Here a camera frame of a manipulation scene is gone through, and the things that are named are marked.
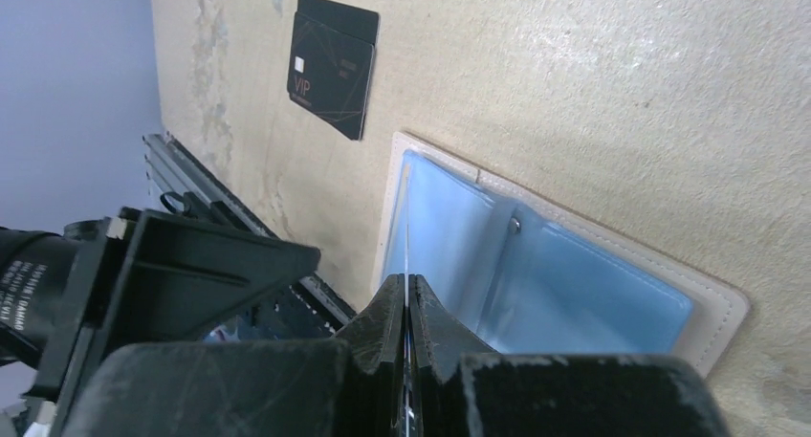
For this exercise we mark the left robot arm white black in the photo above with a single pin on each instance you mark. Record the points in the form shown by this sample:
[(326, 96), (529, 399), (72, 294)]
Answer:
[(34, 270)]

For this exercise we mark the black VIP card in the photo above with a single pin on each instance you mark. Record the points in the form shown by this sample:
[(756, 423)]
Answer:
[(331, 62)]

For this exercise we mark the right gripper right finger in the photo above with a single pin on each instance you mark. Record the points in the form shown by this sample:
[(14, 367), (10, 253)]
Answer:
[(462, 387)]

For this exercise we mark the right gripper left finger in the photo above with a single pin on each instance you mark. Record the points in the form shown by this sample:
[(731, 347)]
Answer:
[(347, 385)]

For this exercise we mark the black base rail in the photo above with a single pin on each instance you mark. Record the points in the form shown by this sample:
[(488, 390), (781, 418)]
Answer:
[(304, 310)]

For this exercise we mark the single silver VIP card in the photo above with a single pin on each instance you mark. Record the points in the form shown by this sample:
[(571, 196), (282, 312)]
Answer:
[(406, 265)]

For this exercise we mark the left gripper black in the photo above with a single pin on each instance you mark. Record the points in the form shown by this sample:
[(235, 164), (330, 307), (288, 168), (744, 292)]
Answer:
[(159, 278)]

